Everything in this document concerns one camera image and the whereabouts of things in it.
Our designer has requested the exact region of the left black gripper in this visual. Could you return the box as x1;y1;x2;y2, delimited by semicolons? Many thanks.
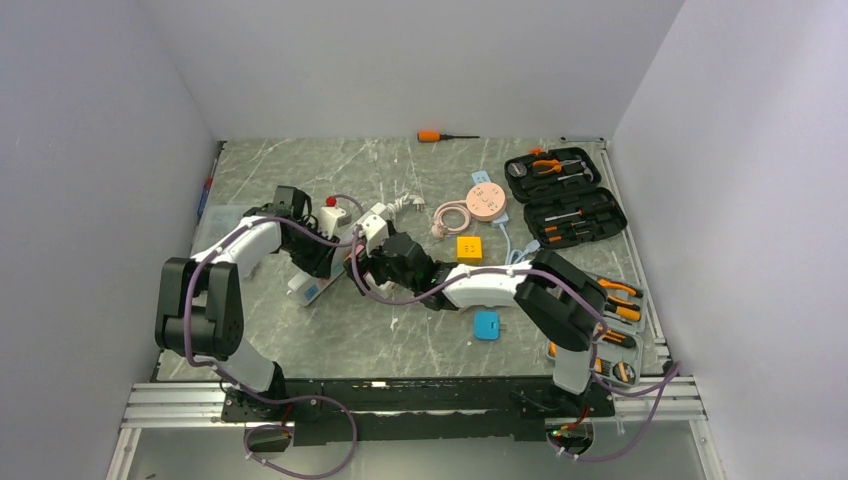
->
282;222;340;279

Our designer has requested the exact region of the white power strip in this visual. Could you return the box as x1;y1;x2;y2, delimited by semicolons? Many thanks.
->
287;194;425;306

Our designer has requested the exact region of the yellow plug adapter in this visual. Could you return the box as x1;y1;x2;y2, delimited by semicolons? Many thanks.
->
455;236;484;266

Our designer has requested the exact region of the pink round plug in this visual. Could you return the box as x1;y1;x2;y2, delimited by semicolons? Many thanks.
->
465;182;507;222

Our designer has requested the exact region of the small blue plug adapter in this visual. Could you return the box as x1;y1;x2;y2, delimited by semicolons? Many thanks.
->
472;310;507;342

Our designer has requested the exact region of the light blue cable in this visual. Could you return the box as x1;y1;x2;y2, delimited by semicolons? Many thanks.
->
496;222;542;266

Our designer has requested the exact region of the blue power strip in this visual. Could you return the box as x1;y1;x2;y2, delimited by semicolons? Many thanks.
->
471;171;509;225

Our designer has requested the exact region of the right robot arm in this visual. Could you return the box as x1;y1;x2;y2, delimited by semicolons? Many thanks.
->
345;233;608;415

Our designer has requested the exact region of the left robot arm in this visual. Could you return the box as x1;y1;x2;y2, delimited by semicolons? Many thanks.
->
154;186;351;420

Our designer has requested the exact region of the clear plastic screw box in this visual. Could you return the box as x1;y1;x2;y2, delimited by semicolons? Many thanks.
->
191;205;251;255

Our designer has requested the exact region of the blue red pen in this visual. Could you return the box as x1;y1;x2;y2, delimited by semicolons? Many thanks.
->
196;159;218;220

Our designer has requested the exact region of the black tool case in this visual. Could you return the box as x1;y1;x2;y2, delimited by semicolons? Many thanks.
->
503;147;628;250

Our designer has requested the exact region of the grey tool tray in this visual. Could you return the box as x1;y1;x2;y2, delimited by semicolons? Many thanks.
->
548;273;646;394

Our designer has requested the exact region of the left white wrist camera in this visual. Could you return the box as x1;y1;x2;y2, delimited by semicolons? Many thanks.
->
315;196;351;238

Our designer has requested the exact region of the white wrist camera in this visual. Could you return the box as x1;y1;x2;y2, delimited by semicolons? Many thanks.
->
315;196;351;238
357;213;390;252

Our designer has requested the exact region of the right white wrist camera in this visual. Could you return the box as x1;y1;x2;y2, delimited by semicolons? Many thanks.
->
357;213;390;252

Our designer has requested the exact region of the orange handled screwdriver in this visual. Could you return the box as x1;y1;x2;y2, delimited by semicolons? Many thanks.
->
416;131;479;143

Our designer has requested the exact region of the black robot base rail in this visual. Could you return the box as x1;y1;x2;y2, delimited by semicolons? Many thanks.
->
221;375;615;446

